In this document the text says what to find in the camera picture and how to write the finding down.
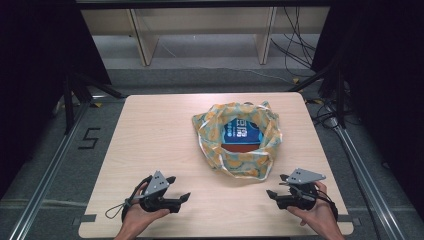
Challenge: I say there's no orange-print teal shopping bag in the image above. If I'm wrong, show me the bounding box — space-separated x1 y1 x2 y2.
192 100 283 182

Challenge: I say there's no bundle of black cables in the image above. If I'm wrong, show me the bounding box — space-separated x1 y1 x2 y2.
270 6 318 78

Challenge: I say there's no person's right hand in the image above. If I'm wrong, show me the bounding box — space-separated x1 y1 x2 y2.
286 181 338 233

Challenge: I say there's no blue and red snack packet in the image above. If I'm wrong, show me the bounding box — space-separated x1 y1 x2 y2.
221 117 265 154

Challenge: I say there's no aluminium floor rail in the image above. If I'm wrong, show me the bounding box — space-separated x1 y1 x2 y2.
8 96 126 240
328 116 406 240

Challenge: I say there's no black curtain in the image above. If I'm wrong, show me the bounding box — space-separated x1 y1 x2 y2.
0 0 111 198
311 0 424 218

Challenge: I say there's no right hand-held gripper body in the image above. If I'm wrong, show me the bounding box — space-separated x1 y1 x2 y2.
276 168 327 212

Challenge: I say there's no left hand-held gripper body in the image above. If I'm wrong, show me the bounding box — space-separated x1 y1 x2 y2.
138 170 183 214

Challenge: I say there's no person's left hand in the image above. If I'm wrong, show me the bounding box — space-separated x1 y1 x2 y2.
122 182 171 234

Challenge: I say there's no light wooden shelf unit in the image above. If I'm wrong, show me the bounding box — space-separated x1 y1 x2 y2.
79 6 331 67

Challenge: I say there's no black wrist strap cable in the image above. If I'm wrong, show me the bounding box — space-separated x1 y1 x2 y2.
104 174 154 222
316 190 340 222

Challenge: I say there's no black metal stand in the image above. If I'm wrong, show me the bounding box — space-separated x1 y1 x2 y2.
63 71 126 134
288 59 348 129

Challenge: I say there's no tangle of black floor cables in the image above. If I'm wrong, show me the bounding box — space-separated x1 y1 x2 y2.
306 96 361 131

